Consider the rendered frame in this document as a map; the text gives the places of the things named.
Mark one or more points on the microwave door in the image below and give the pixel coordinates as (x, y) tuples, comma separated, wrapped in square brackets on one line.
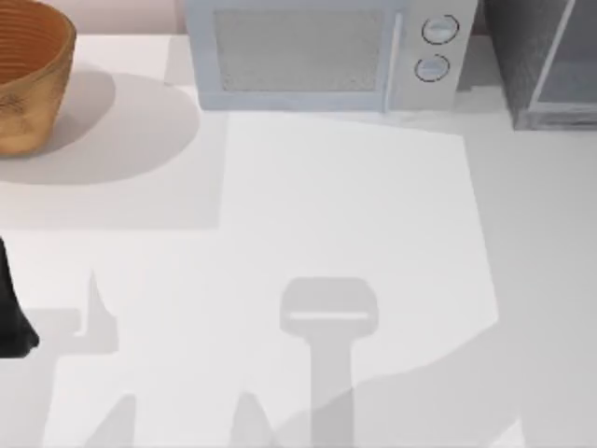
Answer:
[(298, 100)]

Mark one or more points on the pale microwave oven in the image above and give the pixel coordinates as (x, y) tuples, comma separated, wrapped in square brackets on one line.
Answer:
[(434, 98)]

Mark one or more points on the microwave knob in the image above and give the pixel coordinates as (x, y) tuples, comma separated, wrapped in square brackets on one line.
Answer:
[(440, 28), (432, 68)]

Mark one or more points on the brown woven basket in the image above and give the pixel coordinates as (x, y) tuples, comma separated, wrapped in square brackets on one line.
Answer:
[(32, 84)]

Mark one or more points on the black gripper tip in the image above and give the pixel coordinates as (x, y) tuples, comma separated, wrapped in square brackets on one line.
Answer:
[(11, 322)]

